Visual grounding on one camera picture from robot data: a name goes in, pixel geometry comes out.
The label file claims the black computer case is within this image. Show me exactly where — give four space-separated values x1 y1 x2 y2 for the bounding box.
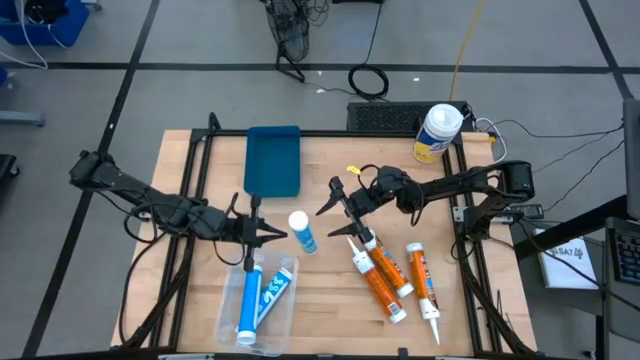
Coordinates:
346 101 474 134

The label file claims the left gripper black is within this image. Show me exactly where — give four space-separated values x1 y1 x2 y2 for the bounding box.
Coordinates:
219 193 290 274

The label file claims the Lysol wipes canister white lid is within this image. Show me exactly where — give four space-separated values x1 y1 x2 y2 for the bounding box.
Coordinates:
412 103 465 165

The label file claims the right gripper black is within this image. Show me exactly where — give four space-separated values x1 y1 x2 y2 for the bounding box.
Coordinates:
315 166 417 244

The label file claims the white paper sheet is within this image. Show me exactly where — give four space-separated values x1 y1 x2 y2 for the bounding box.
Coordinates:
537 234 600 290

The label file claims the clear plastic bin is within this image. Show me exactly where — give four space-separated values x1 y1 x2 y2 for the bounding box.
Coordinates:
214 249 301 359

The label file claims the coiled black cable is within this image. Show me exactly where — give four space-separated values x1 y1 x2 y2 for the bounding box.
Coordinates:
347 63 390 101

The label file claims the blue silicone tube white cap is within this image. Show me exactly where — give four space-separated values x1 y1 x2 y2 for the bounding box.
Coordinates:
235 264 264 347
288 210 319 255
254 267 295 326

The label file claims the black floor object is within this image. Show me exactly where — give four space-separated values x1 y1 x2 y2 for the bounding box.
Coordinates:
0 153 21 204

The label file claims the black keyboard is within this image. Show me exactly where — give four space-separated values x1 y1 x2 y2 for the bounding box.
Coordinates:
612 225 640 287

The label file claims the blue plastic tray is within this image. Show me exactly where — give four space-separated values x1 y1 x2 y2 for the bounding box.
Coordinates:
243 125 303 199

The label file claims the black aluminium table frame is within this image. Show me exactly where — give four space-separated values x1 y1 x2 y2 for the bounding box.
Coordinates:
119 112 536 360

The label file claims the yellow floor cable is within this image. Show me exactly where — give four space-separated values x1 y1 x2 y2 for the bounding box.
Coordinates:
448 0 486 104

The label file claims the orange sealant tube white nozzle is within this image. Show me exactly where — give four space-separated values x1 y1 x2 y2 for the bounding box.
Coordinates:
363 230 415 299
405 242 442 346
346 236 408 325

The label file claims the white looped cable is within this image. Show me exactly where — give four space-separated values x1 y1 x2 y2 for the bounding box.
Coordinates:
474 117 509 165

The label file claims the black power adapter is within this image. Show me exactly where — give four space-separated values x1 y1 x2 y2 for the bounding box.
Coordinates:
509 203 545 220

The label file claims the blue storage bin with cables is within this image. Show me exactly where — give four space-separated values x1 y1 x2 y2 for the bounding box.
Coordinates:
0 0 91 47

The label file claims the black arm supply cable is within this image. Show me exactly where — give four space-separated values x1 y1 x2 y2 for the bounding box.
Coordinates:
119 234 166 346

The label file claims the black wire floor fan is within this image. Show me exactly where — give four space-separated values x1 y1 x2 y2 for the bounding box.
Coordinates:
263 0 311 84

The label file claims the grey monitor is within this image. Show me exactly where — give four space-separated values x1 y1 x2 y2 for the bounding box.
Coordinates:
622 97 640 221

